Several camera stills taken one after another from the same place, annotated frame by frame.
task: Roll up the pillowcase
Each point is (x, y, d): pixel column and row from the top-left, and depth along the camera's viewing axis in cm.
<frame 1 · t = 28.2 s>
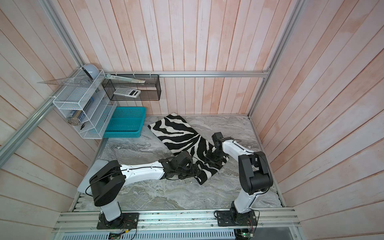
left hand: (196, 175, 83), fingers open
right hand: (206, 162, 92), fingers open
teal plastic perforated basket: (126, 122, 106), point 9 cm above the table
zebra and grey plush pillowcase: (173, 130, 110), point 3 cm above the table
white foam pad: (82, 187, 84), point 3 cm above the table

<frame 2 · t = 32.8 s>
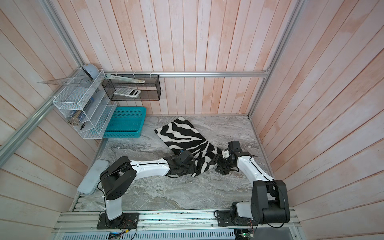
left hand: (192, 171, 89), fingers open
right hand: (211, 164, 87), fingers open
zebra and grey plush pillowcase: (181, 135, 107), point 3 cm above the table
the other named things where they were.

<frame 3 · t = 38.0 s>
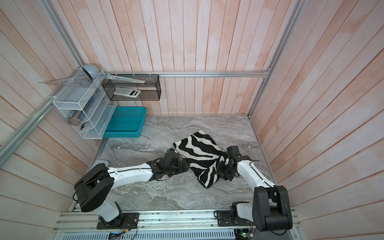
left hand: (184, 169, 86), fingers open
right hand: (216, 171, 87), fingers open
zebra and grey plush pillowcase: (204, 155, 98), point 2 cm above the table
the other named things where they were.

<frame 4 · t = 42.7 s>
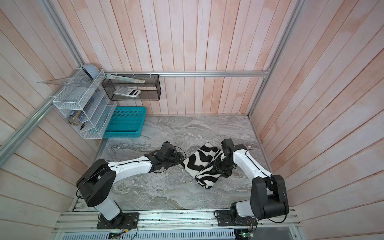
left hand: (179, 161, 90), fingers open
right hand: (214, 170, 85), fingers open
zebra and grey plush pillowcase: (202, 165, 92), point 3 cm above the table
